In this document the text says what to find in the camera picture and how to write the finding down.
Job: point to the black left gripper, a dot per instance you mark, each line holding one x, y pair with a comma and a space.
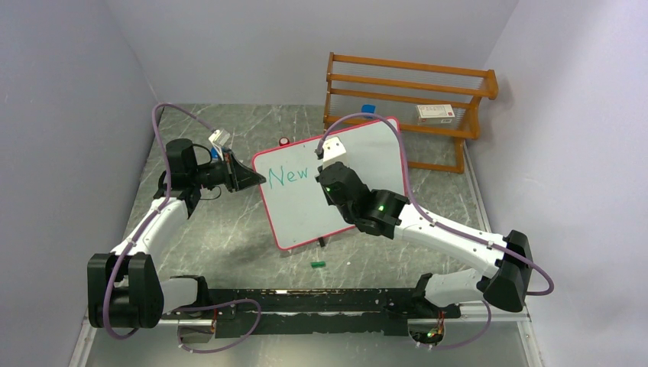
235, 176

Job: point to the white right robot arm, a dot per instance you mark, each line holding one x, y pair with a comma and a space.
499, 265

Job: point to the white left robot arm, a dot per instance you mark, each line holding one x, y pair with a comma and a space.
124, 289

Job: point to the blue block on shelf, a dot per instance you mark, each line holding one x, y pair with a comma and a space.
368, 108

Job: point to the white red small box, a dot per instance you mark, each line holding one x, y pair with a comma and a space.
436, 113

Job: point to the wooden shelf rack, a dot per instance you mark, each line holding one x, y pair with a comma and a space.
397, 87

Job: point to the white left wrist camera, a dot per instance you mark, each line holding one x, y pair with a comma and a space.
219, 138

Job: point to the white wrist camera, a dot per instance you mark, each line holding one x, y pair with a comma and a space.
332, 151
219, 138

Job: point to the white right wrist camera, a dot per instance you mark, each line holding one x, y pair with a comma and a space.
332, 151

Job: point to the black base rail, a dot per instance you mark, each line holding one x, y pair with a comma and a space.
387, 311

